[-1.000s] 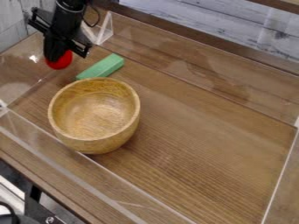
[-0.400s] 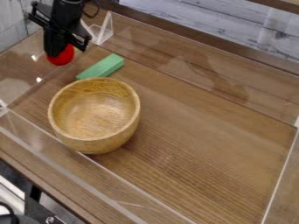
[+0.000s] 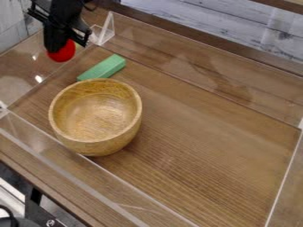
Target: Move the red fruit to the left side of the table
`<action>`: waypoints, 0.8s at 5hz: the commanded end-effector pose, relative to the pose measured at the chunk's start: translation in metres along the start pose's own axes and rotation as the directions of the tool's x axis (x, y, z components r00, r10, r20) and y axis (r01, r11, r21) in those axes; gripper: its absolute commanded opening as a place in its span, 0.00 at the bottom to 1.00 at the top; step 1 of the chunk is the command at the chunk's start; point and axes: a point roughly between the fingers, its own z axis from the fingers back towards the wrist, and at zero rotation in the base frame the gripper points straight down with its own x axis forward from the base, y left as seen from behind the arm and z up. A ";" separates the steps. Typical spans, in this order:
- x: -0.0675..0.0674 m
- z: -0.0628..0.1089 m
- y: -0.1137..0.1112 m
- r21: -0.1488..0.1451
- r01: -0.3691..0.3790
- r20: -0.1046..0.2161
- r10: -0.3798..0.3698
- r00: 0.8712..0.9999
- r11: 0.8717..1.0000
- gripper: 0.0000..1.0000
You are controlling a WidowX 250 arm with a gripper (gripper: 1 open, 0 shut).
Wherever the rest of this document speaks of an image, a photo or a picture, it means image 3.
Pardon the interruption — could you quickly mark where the wooden bowl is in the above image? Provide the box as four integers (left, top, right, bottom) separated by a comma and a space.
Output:
47, 79, 141, 156

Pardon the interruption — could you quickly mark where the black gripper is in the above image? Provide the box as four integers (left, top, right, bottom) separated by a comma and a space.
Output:
27, 0, 90, 53

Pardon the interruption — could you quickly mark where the clear acrylic corner bracket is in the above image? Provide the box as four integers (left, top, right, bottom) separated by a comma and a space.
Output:
89, 12, 114, 46

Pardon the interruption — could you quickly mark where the green rectangular block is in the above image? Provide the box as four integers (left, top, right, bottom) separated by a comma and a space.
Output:
77, 54, 125, 82

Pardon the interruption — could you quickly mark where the red plush strawberry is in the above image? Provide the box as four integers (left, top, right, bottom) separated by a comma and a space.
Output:
46, 39, 75, 62

